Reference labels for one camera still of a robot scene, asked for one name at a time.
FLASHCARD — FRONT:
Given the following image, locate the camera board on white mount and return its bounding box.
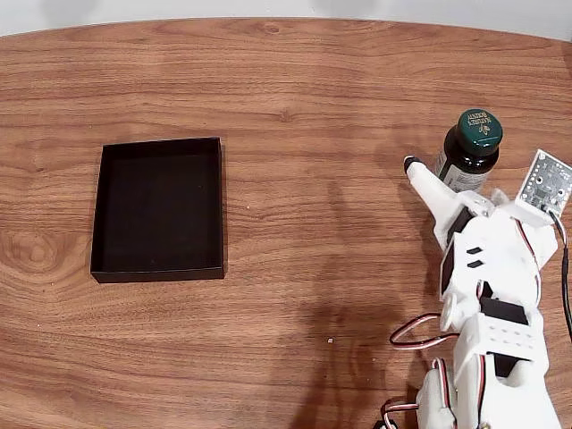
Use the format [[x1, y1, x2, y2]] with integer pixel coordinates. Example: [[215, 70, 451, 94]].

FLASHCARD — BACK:
[[513, 148, 572, 224]]

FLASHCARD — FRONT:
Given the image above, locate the red white black servo cable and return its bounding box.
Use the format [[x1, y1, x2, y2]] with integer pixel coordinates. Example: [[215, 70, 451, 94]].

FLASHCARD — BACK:
[[513, 217, 543, 310], [390, 313, 462, 353], [379, 399, 422, 429]]

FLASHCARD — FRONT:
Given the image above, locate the green-capped dark pill bottle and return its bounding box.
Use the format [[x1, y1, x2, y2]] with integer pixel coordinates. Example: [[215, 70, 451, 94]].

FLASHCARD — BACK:
[[432, 108, 504, 194]]

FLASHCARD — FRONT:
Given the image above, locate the shallow black box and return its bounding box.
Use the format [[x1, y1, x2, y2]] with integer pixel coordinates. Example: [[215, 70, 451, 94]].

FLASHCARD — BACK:
[[90, 137, 226, 284]]

